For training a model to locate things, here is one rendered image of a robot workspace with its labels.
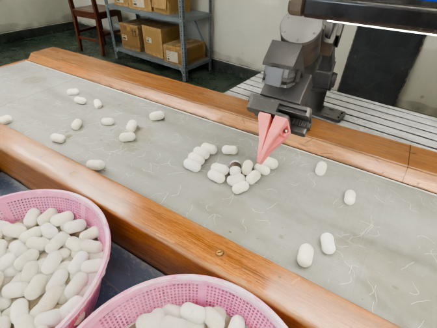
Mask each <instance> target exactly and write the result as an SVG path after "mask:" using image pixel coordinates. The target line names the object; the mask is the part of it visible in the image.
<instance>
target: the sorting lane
mask: <svg viewBox="0 0 437 328"><path fill-rule="evenodd" d="M68 89H78V90H79V94H78V95H73V96H70V95H68V94H67V90H68ZM77 96H78V97H82V98H85V99H86V103H85V104H80V103H75V102H74V98H75V97H77ZM95 99H99V100H100V101H101V103H102V107H101V108H99V109H98V108H96V107H95V106H94V100H95ZM156 111H162V112H163V113H164V114H165V116H164V118H163V119H161V120H151V119H150V113H152V112H156ZM5 115H9V116H11V117H12V122H11V123H8V124H5V125H6V126H8V127H10V128H12V129H13V130H16V131H18V132H20V133H21V134H23V135H25V136H27V137H29V138H31V139H33V140H35V141H37V142H39V143H41V144H43V145H45V146H47V147H49V148H51V149H53V150H54V151H56V152H58V153H60V154H62V155H64V156H66V157H68V158H70V159H72V160H74V161H76V162H78V163H80V164H82V165H84V166H86V163H87V161H89V160H102V161H103V162H104V163H105V167H104V169H102V170H100V171H96V172H98V173H100V174H102V175H104V176H106V177H108V178H110V179H112V180H114V181H115V182H118V183H119V184H121V185H123V186H125V187H127V188H129V189H131V190H133V191H135V192H137V193H139V194H141V195H143V196H145V197H147V198H149V199H151V200H153V201H154V202H156V203H158V204H160V205H162V206H164V207H166V208H168V209H170V210H172V211H174V212H176V213H178V214H180V215H182V216H184V217H186V218H188V219H190V220H191V221H194V222H195V223H198V224H199V225H202V226H204V227H206V228H208V229H210V230H212V231H214V232H216V233H217V234H220V235H221V236H223V237H225V238H227V239H229V240H231V241H233V242H235V243H237V244H239V245H241V246H243V247H245V248H247V249H249V250H251V251H253V252H255V253H256V254H258V255H260V256H262V257H264V258H266V259H268V260H270V261H272V262H274V263H276V264H278V265H280V266H282V267H284V268H286V269H288V270H290V271H292V272H294V273H296V274H297V275H300V276H301V277H304V278H305V279H308V280H310V281H312V282H314V283H316V284H318V285H319V286H321V287H323V288H325V289H327V290H329V291H331V292H333V293H335V294H337V295H339V296H341V297H343V298H345V299H347V300H349V301H351V302H353V303H354V304H356V305H358V306H360V307H362V308H364V309H366V310H368V311H370V312H372V313H374V314H376V315H378V316H380V317H382V318H384V319H386V320H388V321H390V322H392V323H394V324H396V325H398V326H399V327H402V328H437V195H436V194H434V193H430V192H428V191H424V190H421V189H418V188H415V187H412V186H409V185H406V184H402V183H400V182H396V181H394V180H390V179H387V178H384V177H381V176H378V175H376V174H372V173H370V172H366V171H363V170H360V169H356V168H354V167H350V166H348V165H344V164H342V163H338V162H336V161H332V160H330V159H326V158H323V157H320V156H316V155H314V154H311V153H308V152H305V151H302V150H299V149H296V148H292V147H290V146H286V145H284V144H281V145H280V146H278V147H277V148H276V149H275V150H273V151H272V152H271V154H270V155H269V157H271V158H274V159H276V160H277V162H278V166H277V167H276V168H275V169H270V173H269V174H268V175H263V174H261V177H260V179H259V180H258V181H256V182H255V183H254V184H249V188H248V189H247V190H246V191H243V192H242V193H239V194H235V193H234V192H233V191H232V187H233V186H232V185H229V184H228V183H227V178H228V176H230V175H231V174H230V163H231V162H232V161H233V160H237V161H239V162H240V164H241V168H242V166H243V163H244V162H245V161H246V160H250V161H251V162H252V163H253V167H252V171H254V170H255V169H254V166H255V164H257V161H256V159H257V154H258V145H259V137H258V136H256V135H252V134H250V133H247V132H244V131H241V130H237V129H235V128H231V127H228V126H225V125H222V124H219V123H216V122H213V121H210V120H207V119H204V118H201V117H199V116H194V115H191V114H188V113H185V112H183V111H179V110H177V109H173V108H171V107H167V106H165V105H161V104H158V103H155V102H151V101H149V100H145V99H143V98H139V97H137V96H134V95H131V94H127V93H125V92H121V91H119V90H115V89H112V88H109V87H106V86H103V85H100V84H97V83H93V82H91V81H87V80H85V79H81V78H79V77H75V76H73V75H70V74H65V73H63V72H60V71H57V70H54V69H51V68H48V67H45V66H42V65H39V64H36V63H33V62H29V61H23V62H19V63H17V64H12V65H10V66H5V67H2V68H0V117H1V116H5ZM77 118H78V119H80V120H81V121H82V125H81V127H80V128H79V129H78V130H74V129H72V127H71V125H72V122H73V121H74V120H75V119H77ZM102 118H113V119H114V124H113V125H103V124H102V123H101V119H102ZM130 120H135V121H136V122H137V127H136V130H135V131H134V132H133V133H134V134H135V140H133V141H128V142H122V141H121V140H120V139H119V136H120V134H121V133H127V132H128V131H127V130H126V126H127V123H128V122H129V121H130ZM53 133H57V134H61V135H64V136H65V138H66V140H65V142H64V143H57V142H53V141H52V140H51V139H50V137H51V135H52V134H53ZM203 143H209V144H213V145H215V146H216V147H217V153H216V154H210V155H209V157H208V158H207V159H205V162H204V164H202V165H201V169H200V170H199V171H198V172H193V171H191V170H189V169H186V168H185V167H184V165H183V162H184V161H185V160H186V159H187V158H188V155H189V154H190V153H191V152H193V150H194V148H195V147H197V146H199V147H201V145H202V144H203ZM225 145H228V146H236V147H237V148H238V152H237V153H236V154H234V155H233V154H224V153H223V152H222V147H223V146H225ZM320 161H324V162H325V163H326V164H327V168H326V172H325V174H324V175H322V176H319V175H317V174H316V173H315V168H316V166H317V164H318V162H320ZM214 163H220V164H223V165H227V166H228V168H229V172H228V174H226V175H225V181H224V182H222V183H221V184H219V183H217V182H215V181H213V180H210V179H209V178H208V176H207V174H208V172H209V171H210V170H211V166H212V164H214ZM347 190H353V191H354V192H355V193H356V197H355V203H354V204H352V205H348V204H346V203H345V201H344V198H345V192H346V191H347ZM326 232H327V233H330V234H331V235H333V237H334V244H335V246H336V250H335V252H334V253H333V254H326V253H324V252H323V250H322V247H321V235H322V234H324V233H326ZM304 243H307V244H310V245H311V246H312V247H313V250H314V253H313V260H312V263H311V265H310V266H309V267H302V266H300V265H299V264H298V262H297V256H298V251H299V248H300V246H301V245H302V244H304Z"/></svg>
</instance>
